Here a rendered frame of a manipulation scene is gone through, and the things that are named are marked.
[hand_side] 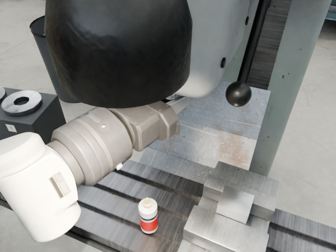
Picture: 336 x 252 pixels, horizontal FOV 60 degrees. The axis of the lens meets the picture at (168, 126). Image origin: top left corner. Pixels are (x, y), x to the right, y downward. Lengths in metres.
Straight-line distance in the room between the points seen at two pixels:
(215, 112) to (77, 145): 0.58
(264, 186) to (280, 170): 1.40
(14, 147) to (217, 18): 0.25
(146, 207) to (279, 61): 0.49
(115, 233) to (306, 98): 2.38
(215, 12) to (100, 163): 0.22
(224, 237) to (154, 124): 0.27
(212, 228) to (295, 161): 1.67
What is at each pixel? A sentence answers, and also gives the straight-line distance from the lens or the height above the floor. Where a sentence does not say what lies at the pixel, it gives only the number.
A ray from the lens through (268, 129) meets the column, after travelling 0.94.
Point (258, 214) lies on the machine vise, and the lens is 0.66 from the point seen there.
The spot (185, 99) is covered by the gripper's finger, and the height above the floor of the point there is 1.25.
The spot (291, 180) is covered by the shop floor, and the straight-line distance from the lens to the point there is 2.09.
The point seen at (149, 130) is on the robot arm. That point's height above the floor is 1.25.
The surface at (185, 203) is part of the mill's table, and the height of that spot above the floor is 0.90.
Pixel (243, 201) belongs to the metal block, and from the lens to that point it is 0.60.
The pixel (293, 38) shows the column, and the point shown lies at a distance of 0.79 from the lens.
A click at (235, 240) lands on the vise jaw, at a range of 0.58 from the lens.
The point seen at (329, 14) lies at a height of 0.23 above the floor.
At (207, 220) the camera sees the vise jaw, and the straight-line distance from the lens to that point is 0.60.
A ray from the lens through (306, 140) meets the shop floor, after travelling 2.41.
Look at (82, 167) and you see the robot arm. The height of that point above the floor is 1.26.
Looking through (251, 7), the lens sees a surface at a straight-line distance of 0.48.
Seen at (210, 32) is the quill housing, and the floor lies 1.40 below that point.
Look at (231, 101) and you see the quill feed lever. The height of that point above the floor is 1.33.
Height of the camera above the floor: 1.52
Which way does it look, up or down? 42 degrees down
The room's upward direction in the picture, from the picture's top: straight up
